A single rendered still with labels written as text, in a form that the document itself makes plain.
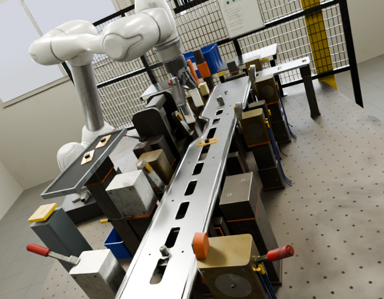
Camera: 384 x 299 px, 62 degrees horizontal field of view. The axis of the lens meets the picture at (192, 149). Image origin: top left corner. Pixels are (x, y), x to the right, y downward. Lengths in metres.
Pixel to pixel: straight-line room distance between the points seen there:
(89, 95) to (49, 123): 2.80
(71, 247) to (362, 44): 3.89
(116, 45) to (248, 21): 1.28
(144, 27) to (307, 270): 0.84
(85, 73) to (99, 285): 1.03
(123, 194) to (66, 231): 0.19
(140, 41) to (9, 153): 4.07
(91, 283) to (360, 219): 0.83
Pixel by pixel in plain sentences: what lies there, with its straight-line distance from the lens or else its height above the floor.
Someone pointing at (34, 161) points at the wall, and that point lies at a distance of 4.78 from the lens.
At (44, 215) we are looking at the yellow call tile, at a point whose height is 1.16.
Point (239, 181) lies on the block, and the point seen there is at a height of 1.03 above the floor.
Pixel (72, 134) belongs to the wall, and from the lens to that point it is 4.39.
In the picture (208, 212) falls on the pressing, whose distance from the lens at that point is 0.88.
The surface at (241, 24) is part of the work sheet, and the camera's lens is 2.07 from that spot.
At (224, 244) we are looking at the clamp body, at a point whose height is 1.06.
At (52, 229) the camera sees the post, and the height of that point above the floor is 1.12.
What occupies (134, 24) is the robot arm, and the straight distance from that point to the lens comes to 0.94.
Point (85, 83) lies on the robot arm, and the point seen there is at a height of 1.32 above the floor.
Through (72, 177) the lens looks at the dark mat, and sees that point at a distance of 1.08.
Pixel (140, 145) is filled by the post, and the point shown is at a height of 1.10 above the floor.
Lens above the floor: 1.52
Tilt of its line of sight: 26 degrees down
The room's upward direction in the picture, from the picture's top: 24 degrees counter-clockwise
